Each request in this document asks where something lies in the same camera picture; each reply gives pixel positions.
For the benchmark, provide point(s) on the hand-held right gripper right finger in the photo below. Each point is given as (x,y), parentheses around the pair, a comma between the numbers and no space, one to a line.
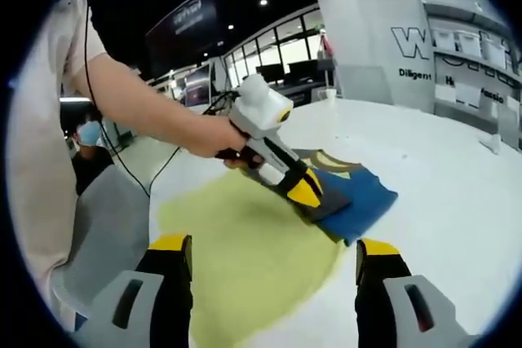
(383,303)

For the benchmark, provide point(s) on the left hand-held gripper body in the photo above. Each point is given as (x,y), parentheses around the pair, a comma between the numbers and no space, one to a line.
(261,111)

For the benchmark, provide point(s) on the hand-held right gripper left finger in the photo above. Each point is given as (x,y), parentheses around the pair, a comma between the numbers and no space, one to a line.
(163,303)

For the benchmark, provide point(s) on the yellow grey blue garment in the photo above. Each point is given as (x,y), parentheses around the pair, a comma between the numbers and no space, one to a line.
(253,262)

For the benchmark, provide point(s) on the person's left hand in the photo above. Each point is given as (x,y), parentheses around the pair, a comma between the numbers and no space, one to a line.
(212,138)

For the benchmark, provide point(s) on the black computer monitor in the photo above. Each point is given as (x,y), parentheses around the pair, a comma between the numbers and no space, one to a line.
(267,73)
(306,71)

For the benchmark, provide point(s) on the purple screen monitor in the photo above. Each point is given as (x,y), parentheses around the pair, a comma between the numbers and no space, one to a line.
(197,87)

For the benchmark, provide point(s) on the white paper cup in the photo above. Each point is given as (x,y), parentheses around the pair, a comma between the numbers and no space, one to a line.
(331,94)

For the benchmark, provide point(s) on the pink hanging cloth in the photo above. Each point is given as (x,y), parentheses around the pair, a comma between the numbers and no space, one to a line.
(327,44)

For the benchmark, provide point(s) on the grey mesh office chair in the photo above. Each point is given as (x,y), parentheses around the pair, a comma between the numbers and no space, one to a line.
(110,221)

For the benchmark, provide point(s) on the dark hanging banner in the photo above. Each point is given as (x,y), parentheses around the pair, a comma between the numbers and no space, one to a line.
(183,26)

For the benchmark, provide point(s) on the small white crumpled item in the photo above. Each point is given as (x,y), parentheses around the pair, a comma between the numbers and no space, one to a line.
(490,144)

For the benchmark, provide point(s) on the grey shelving unit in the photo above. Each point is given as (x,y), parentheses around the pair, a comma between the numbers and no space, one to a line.
(469,79)

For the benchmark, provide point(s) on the person's light shirt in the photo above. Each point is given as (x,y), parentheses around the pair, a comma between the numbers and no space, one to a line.
(36,160)

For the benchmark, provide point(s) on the group of white storage bins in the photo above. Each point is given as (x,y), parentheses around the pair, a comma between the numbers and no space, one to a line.
(465,42)

